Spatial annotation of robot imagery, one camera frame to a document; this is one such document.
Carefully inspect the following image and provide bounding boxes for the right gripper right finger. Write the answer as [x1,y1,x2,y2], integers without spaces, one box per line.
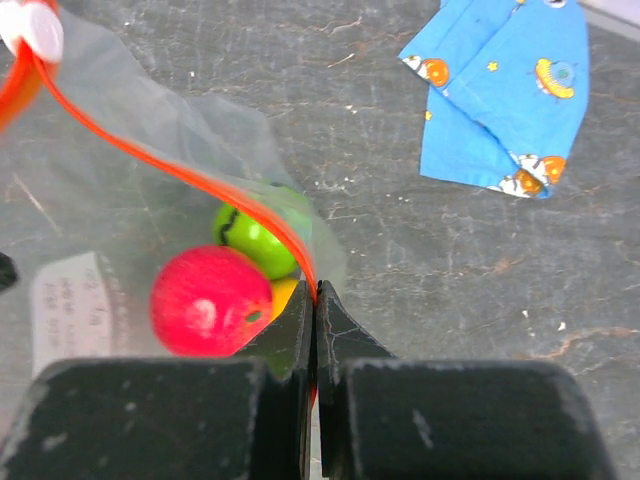
[314,280,394,479]

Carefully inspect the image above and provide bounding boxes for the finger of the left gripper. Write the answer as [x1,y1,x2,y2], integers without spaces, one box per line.
[0,253,19,292]

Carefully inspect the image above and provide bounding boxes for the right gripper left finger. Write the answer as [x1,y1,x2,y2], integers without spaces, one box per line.
[238,281,313,479]

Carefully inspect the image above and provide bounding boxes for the yellow lemon toy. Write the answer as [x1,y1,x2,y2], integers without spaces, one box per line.
[271,277,298,321]

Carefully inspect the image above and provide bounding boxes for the red apple toy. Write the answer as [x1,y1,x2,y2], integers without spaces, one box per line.
[149,245,273,357]

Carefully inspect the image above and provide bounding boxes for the green watermelon toy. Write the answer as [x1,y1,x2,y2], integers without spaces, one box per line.
[212,182,312,280]

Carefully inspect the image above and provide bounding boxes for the clear zip top bag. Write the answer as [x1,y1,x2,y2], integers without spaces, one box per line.
[1,1,345,415]

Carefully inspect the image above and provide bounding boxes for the blue patterned cloth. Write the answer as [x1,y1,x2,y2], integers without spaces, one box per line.
[398,1,589,199]

